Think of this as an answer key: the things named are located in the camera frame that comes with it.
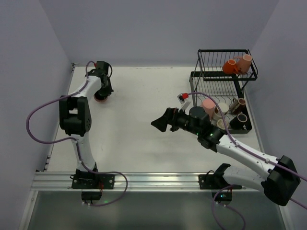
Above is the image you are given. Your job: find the tall pink plastic cup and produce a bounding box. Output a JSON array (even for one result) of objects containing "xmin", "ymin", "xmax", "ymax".
[{"xmin": 201, "ymin": 98, "xmax": 215, "ymax": 119}]

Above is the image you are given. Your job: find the dark red black mug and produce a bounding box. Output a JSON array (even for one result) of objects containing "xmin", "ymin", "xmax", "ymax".
[{"xmin": 94, "ymin": 92, "xmax": 109, "ymax": 103}]

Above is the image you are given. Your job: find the brown white ceramic cup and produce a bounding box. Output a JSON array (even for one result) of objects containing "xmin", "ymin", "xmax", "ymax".
[{"xmin": 212, "ymin": 102, "xmax": 229, "ymax": 121}]

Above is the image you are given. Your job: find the orange glazed mug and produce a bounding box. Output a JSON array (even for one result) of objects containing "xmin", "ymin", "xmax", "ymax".
[{"xmin": 222, "ymin": 59, "xmax": 240, "ymax": 74}]

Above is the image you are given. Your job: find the peach floral mug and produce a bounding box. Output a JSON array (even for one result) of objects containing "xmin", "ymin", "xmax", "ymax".
[{"xmin": 234, "ymin": 54, "xmax": 253, "ymax": 74}]

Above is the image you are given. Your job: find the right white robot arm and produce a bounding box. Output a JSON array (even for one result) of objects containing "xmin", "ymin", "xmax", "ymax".
[{"xmin": 151, "ymin": 106, "xmax": 301, "ymax": 206}]

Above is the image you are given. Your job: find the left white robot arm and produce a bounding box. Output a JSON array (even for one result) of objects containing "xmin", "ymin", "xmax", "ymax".
[{"xmin": 59, "ymin": 61, "xmax": 113, "ymax": 173}]

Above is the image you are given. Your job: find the speckled beige small cup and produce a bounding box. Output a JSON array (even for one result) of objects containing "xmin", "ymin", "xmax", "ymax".
[{"xmin": 216, "ymin": 119, "xmax": 229, "ymax": 130}]

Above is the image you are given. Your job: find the black tumbler pink interior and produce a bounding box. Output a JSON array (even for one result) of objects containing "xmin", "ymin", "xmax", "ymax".
[{"xmin": 230, "ymin": 113, "xmax": 248, "ymax": 130}]

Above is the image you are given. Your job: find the brown striped mug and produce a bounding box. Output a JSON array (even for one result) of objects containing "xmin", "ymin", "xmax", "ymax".
[{"xmin": 229, "ymin": 98, "xmax": 246, "ymax": 115}]

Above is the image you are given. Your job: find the right black controller box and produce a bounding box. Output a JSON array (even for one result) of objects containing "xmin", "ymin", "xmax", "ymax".
[{"xmin": 212, "ymin": 192, "xmax": 233, "ymax": 206}]

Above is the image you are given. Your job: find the black controller box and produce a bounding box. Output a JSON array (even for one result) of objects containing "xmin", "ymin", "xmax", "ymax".
[
  {"xmin": 81, "ymin": 191, "xmax": 102, "ymax": 205},
  {"xmin": 212, "ymin": 192, "xmax": 233, "ymax": 206}
]

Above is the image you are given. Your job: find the left black controller box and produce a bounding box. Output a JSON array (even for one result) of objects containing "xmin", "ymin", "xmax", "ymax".
[{"xmin": 81, "ymin": 191, "xmax": 102, "ymax": 205}]

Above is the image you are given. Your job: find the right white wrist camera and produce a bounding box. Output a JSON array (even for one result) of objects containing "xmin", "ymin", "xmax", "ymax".
[{"xmin": 177, "ymin": 93, "xmax": 191, "ymax": 112}]

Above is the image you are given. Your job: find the black wire dish rack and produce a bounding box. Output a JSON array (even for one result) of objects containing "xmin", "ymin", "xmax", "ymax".
[{"xmin": 189, "ymin": 49, "xmax": 259, "ymax": 135}]

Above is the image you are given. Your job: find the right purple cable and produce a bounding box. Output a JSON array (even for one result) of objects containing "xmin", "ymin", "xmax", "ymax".
[{"xmin": 187, "ymin": 92, "xmax": 307, "ymax": 228}]

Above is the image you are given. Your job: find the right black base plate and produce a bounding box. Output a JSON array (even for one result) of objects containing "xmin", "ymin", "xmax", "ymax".
[{"xmin": 198, "ymin": 170, "xmax": 230, "ymax": 190}]

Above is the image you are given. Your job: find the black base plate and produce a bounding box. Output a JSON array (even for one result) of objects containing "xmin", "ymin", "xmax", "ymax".
[
  {"xmin": 70, "ymin": 173, "xmax": 115, "ymax": 189},
  {"xmin": 198, "ymin": 170, "xmax": 230, "ymax": 190}
]

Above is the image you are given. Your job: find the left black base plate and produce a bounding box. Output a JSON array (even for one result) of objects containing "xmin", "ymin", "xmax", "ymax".
[{"xmin": 70, "ymin": 173, "xmax": 115, "ymax": 189}]

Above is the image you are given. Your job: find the aluminium mounting rail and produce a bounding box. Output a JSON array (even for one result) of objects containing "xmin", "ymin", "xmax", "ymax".
[{"xmin": 30, "ymin": 171, "xmax": 264, "ymax": 192}]

